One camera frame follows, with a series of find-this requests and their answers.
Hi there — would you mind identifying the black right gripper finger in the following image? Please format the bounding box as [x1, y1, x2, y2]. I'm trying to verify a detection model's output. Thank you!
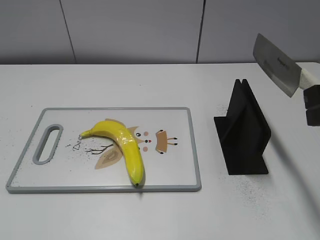
[303, 84, 320, 126]

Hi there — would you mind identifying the white-handled kitchen knife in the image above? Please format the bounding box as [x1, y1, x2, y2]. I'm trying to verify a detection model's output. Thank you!
[253, 33, 320, 98]

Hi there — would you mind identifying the yellow plastic banana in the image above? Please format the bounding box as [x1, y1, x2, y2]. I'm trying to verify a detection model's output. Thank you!
[79, 119, 145, 187]

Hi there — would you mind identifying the black knife stand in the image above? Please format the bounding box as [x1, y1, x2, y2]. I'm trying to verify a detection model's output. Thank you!
[213, 79, 271, 175]

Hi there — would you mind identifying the white grey-rimmed cutting board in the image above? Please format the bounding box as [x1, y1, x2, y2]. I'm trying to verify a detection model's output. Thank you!
[6, 107, 201, 194]

